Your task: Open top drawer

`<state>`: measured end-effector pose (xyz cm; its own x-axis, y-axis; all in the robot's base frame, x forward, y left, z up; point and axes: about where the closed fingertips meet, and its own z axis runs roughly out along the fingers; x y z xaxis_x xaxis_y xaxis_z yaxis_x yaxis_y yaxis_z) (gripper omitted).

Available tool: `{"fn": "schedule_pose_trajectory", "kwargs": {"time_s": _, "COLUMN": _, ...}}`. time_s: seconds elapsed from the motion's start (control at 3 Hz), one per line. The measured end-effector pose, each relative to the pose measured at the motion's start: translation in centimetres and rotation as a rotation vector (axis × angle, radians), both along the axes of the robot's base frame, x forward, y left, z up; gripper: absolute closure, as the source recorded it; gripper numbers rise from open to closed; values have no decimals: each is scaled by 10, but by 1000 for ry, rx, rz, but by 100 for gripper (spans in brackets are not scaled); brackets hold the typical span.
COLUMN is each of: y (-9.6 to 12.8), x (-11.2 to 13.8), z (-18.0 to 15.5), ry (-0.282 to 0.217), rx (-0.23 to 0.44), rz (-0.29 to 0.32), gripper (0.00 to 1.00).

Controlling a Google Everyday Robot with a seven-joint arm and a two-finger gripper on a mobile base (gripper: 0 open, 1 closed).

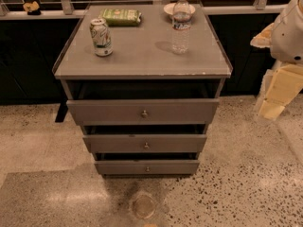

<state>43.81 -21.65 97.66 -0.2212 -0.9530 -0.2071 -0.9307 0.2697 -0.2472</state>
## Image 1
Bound grey drawer cabinet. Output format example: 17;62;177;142
55;5;232;162

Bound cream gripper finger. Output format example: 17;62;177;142
258;63;303;120

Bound green snack bag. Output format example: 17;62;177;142
99;9;141;26

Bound clear plastic water bottle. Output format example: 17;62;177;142
172;0;192;54

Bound metal railing ledge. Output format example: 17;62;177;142
0;0;303;21

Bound grey bottom drawer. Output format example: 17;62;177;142
95;160;199;175

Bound white bowl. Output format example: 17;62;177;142
164;3;196;18

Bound grey drawer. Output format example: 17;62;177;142
95;160;199;175
67;98;219;126
83;134;206;153

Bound green white soda can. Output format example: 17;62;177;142
90;18;113;57

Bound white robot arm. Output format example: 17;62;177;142
250;0;303;119

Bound yellow object on ledge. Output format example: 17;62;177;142
23;1;41;15

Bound grey middle drawer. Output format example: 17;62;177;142
83;134;206;153

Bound grey top drawer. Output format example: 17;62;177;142
67;98;219;126

